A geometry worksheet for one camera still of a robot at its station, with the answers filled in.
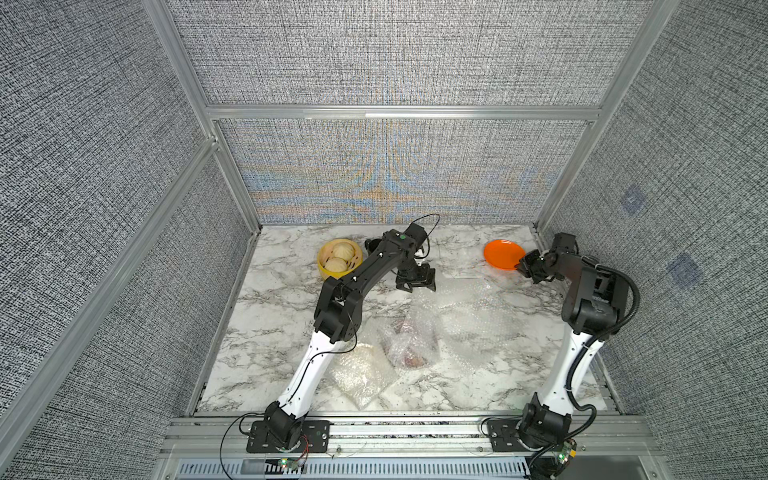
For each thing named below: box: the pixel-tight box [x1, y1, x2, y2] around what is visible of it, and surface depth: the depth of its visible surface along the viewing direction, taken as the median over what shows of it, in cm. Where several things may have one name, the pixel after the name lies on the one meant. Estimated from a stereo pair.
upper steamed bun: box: [333, 242, 356, 261], surface depth 107 cm
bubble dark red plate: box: [382, 314, 438, 369], surface depth 87 cm
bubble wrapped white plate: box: [328, 344, 398, 410], surface depth 81 cm
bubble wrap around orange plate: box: [436, 276, 523, 367], surface depth 96 cm
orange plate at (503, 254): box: [484, 239, 526, 271], surface depth 111 cm
